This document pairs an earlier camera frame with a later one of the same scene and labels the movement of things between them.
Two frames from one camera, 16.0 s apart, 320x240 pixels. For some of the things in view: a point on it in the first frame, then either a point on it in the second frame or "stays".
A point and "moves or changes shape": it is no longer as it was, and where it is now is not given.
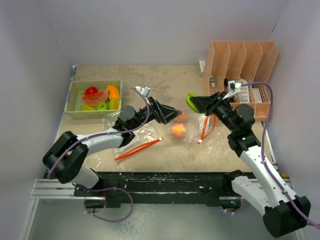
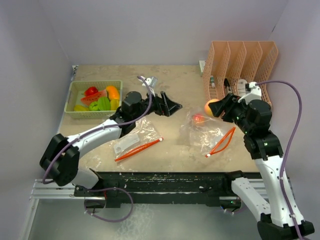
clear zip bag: (190, 128) moves or changes shape
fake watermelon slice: (96, 98) stays
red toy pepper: (89, 90) stays
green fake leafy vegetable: (189, 103) -> (103, 103)
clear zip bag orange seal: (146, 137) stays
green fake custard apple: (102, 106) -> (94, 106)
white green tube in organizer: (212, 80) stays
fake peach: (178, 130) moves or changes shape
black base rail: (160, 188) stays
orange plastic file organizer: (242, 71) stays
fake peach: (183, 116) -> (198, 118)
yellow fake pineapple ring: (86, 107) -> (80, 108)
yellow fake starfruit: (114, 104) stays
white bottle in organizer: (244, 97) stays
